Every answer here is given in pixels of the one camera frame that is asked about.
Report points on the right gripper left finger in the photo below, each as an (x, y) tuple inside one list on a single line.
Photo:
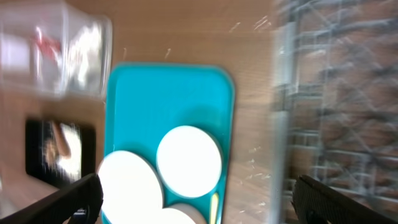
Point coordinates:
[(79, 202)]

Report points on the teal serving tray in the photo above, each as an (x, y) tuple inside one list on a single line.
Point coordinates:
[(146, 100)]

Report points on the red snack wrapper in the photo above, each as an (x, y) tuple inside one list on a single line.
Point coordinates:
[(47, 53)]

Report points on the pale green bowl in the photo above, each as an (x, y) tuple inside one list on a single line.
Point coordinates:
[(189, 161)]

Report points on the clear plastic bin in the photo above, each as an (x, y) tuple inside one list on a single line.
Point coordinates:
[(61, 21)]

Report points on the yellow plastic spoon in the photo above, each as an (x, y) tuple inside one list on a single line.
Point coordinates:
[(213, 208)]

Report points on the orange carrot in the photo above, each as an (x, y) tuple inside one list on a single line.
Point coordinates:
[(60, 141)]

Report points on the white napkin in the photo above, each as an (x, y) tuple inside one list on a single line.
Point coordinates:
[(84, 55)]

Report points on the black tray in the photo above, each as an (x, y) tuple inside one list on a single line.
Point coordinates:
[(37, 132)]

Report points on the large white plate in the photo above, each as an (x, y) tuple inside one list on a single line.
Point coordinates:
[(132, 192)]

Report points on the grey dishwasher rack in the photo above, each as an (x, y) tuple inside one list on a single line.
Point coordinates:
[(335, 105)]

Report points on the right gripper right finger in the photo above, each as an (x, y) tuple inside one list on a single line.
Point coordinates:
[(315, 202)]

